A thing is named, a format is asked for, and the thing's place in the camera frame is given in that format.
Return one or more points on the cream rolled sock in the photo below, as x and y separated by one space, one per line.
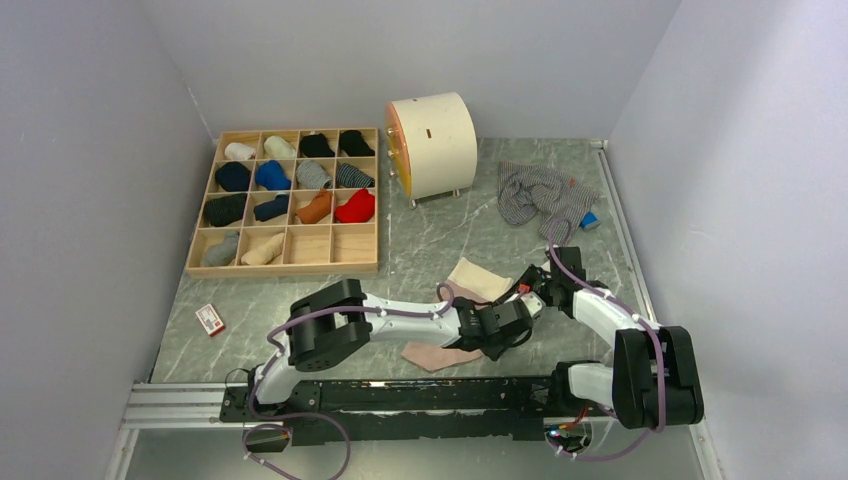
276 147

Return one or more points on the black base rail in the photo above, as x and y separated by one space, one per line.
523 408

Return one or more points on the red rolled sock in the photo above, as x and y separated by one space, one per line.
360 208

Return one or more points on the white rolled sock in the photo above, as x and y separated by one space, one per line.
237 151

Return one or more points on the blue rolled sock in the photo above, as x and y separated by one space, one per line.
271 176

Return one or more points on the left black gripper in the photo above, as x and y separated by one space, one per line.
495 351

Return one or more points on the red white small card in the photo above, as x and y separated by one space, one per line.
210 320

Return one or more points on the orange rolled sock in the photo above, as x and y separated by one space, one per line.
318 208

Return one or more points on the black ribbed rolled sock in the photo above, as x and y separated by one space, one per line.
224 210

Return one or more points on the black rolled sock right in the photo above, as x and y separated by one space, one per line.
353 144

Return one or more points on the dark navy rolled sock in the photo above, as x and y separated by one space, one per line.
271 209

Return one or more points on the light grey rolled sock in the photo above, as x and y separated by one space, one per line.
223 253

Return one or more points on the blue small object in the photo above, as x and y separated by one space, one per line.
589 222

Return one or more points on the grey striped underwear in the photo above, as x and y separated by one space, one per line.
529 190

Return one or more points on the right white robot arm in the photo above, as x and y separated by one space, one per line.
653 380

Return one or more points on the aluminium frame rail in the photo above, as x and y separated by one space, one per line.
191 406

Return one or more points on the striped dark rolled sock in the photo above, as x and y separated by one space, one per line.
350 176

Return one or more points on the cream cylindrical drum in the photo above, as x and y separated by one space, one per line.
432 144

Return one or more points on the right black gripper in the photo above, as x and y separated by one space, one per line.
537 272

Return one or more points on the wooden compartment tray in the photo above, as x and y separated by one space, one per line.
289 202

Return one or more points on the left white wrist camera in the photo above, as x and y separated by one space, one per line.
533 303

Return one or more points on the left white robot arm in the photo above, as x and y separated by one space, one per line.
328 326

